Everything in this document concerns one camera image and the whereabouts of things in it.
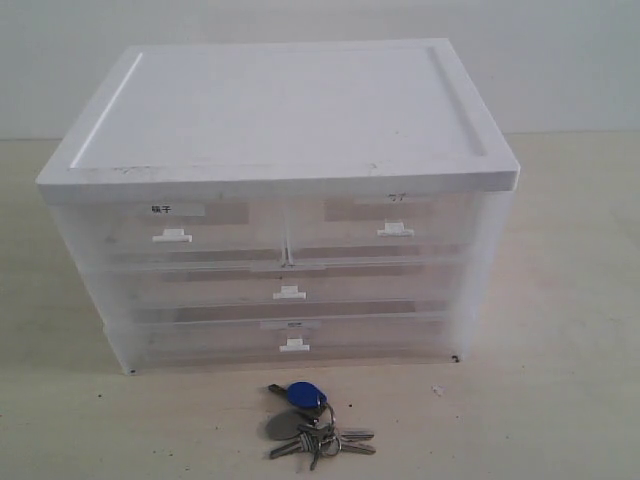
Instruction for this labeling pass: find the small white plastic scrap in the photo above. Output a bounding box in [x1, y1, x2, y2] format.
[431, 385, 444, 397]

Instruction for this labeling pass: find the white translucent drawer cabinet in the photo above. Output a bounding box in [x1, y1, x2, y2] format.
[36, 39, 520, 374]

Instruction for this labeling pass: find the key bunch with blue fob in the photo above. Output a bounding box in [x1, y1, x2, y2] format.
[264, 381, 377, 471]

